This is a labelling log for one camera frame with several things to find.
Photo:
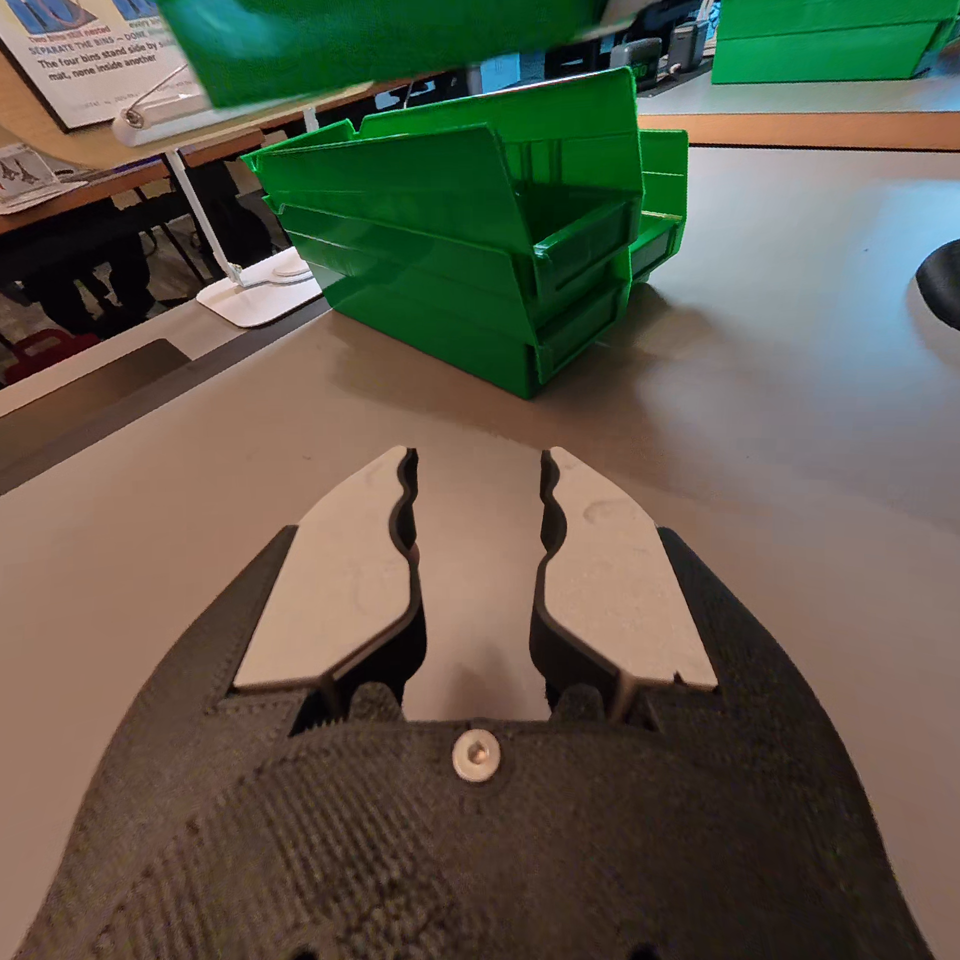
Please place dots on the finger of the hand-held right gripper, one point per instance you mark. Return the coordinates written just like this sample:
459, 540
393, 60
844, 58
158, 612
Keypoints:
628, 7

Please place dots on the black chair armrest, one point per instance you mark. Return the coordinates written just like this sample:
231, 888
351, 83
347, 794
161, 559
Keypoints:
943, 285

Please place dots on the stack of green bins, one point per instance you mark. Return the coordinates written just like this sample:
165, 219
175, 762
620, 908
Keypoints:
825, 52

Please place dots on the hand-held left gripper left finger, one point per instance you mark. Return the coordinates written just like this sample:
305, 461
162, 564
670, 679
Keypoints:
337, 600

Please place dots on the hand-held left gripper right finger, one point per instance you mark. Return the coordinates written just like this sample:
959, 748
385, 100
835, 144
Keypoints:
622, 600

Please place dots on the green plastic bin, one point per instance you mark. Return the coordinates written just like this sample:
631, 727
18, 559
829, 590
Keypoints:
664, 172
420, 187
435, 337
375, 45

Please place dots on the brown wooden table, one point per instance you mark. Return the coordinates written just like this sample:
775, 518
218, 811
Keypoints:
90, 189

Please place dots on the white board stand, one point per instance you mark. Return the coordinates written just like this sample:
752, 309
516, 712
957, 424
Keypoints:
255, 300

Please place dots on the grey device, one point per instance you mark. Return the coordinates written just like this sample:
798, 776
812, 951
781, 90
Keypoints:
634, 60
686, 45

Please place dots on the clear page holder bar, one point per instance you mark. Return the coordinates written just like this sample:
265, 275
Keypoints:
157, 120

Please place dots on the wood-edged white table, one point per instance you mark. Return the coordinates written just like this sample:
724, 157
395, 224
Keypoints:
787, 129

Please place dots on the white instruction sheet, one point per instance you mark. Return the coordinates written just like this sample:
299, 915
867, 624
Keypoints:
75, 90

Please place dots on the clear acrylic sign holder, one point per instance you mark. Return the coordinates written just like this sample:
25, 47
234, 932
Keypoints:
22, 176

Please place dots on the red bag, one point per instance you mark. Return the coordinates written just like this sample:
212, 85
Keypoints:
45, 349

